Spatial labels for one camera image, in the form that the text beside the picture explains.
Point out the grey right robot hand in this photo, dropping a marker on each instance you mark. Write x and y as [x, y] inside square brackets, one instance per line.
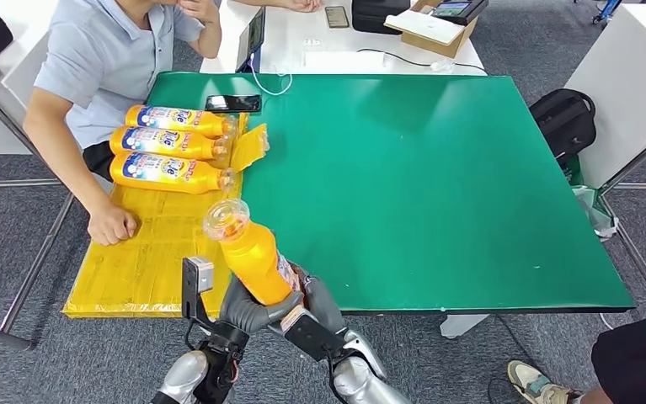
[322, 298]

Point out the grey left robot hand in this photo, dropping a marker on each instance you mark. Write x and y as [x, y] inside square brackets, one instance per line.
[239, 312]

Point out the orange detergent bottle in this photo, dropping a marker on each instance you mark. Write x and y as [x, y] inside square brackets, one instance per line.
[211, 124]
[205, 179]
[253, 262]
[202, 148]

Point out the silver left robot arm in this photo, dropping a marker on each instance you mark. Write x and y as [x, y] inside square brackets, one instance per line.
[183, 379]

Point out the yellow taped board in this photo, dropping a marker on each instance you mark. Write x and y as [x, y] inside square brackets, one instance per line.
[149, 251]

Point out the white table leg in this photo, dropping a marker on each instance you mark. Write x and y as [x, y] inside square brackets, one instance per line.
[462, 325]

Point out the yellow plastic flap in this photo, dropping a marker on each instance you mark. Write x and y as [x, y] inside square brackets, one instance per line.
[249, 148]

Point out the black smartphone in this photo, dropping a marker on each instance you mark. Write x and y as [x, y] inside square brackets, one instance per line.
[233, 104]

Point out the white desk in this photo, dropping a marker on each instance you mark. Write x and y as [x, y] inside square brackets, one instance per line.
[300, 33]

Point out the black standing tablet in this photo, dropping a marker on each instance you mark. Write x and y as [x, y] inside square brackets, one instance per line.
[251, 39]

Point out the brown cardboard box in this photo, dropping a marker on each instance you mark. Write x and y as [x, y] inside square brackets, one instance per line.
[434, 49]

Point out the grey smartphone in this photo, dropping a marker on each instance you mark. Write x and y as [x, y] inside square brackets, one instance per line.
[337, 17]

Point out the black carry case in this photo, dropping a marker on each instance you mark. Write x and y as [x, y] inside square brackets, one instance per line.
[381, 15]

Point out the seated person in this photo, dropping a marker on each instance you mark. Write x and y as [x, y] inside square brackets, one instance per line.
[94, 61]

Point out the person's hands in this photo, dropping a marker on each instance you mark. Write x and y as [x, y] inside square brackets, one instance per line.
[300, 4]

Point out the black backpack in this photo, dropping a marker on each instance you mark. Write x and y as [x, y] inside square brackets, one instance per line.
[562, 124]

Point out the person in black shorts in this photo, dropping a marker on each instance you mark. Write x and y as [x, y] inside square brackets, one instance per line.
[629, 368]

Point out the black handheld terminal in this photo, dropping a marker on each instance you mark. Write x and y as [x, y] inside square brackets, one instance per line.
[461, 11]

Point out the white side table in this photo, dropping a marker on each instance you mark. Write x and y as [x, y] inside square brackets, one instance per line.
[624, 89]

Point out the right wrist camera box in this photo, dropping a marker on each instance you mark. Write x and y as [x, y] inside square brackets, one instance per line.
[314, 337]

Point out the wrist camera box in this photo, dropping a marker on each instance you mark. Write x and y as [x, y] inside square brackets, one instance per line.
[314, 337]
[197, 276]

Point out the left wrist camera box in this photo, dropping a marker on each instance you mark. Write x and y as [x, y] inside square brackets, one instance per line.
[197, 276]

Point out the blue metal cart frame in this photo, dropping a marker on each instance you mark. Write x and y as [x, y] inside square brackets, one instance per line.
[607, 8]

